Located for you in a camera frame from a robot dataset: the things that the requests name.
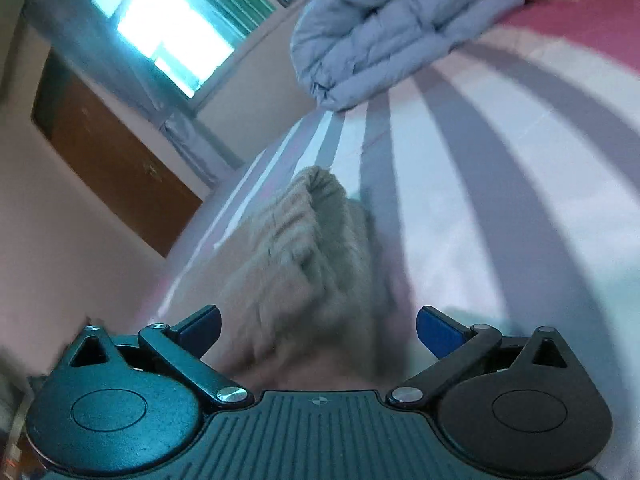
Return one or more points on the grey tied curtain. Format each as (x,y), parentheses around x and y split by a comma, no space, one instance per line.
(140,80)

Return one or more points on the striped pink grey bed sheet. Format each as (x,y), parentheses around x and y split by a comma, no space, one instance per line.
(500,185)

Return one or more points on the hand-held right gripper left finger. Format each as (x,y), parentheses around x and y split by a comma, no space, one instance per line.
(201,329)

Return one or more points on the brown wooden door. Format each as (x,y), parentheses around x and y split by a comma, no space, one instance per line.
(115,160)

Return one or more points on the folded blue grey quilt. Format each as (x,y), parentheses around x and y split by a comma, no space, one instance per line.
(400,25)

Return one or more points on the grey knit pants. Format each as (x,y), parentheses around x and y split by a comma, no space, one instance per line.
(305,260)

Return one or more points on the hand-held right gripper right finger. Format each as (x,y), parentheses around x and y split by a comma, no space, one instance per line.
(439,331)

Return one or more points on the window with metal frame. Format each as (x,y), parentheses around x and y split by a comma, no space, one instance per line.
(165,25)

